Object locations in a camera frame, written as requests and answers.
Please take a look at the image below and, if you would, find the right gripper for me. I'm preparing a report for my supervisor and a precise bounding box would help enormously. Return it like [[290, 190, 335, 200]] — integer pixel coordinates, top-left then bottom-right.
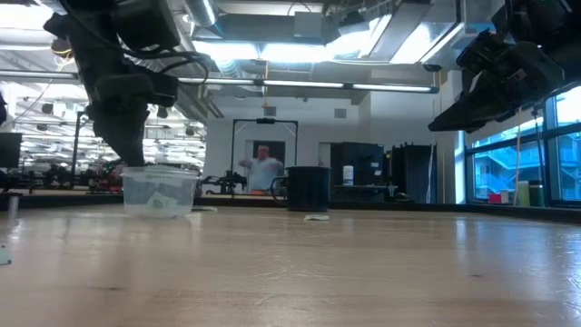
[[428, 29, 566, 134]]

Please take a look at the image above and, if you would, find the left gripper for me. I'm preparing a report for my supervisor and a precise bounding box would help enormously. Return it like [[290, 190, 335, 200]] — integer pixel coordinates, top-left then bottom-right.
[[85, 72, 179, 167]]

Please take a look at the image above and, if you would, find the clear plastic container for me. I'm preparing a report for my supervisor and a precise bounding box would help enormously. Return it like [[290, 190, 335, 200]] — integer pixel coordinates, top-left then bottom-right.
[[120, 165, 201, 218]]

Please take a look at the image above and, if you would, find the pale green cup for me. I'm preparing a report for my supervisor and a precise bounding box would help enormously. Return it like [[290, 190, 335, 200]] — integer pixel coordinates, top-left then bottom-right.
[[515, 180, 531, 207]]

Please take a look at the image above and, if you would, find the narrow black cabinet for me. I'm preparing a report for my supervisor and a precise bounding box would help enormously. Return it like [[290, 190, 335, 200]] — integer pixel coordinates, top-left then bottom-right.
[[390, 144, 438, 204]]

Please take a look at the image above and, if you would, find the green bottle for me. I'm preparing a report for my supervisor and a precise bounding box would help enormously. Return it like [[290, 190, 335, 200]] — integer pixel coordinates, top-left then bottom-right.
[[528, 180, 546, 208]]

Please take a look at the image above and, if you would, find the black monitor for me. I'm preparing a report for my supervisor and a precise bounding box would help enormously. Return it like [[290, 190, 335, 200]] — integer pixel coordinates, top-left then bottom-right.
[[0, 132, 23, 169]]

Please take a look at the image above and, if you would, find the wide black cabinet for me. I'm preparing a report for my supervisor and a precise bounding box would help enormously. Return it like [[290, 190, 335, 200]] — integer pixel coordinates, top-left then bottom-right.
[[330, 142, 386, 201]]

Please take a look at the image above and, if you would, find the person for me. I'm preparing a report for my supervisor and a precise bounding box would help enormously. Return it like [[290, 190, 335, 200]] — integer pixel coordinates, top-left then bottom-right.
[[238, 144, 285, 193]]

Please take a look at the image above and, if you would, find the long ceiling light strip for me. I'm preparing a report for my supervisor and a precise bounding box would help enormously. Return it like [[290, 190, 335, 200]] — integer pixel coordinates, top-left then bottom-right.
[[176, 76, 440, 94]]

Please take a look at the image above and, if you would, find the black mug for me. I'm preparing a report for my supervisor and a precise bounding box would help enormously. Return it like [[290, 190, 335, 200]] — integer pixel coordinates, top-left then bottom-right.
[[271, 165, 332, 213]]

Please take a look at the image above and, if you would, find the black background rig frame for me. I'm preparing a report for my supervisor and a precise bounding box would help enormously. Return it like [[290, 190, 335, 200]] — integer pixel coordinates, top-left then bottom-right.
[[230, 117, 300, 192]]

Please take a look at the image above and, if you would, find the silver ventilation duct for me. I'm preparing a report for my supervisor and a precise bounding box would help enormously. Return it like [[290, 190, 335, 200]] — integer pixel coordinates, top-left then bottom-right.
[[183, 0, 219, 28]]

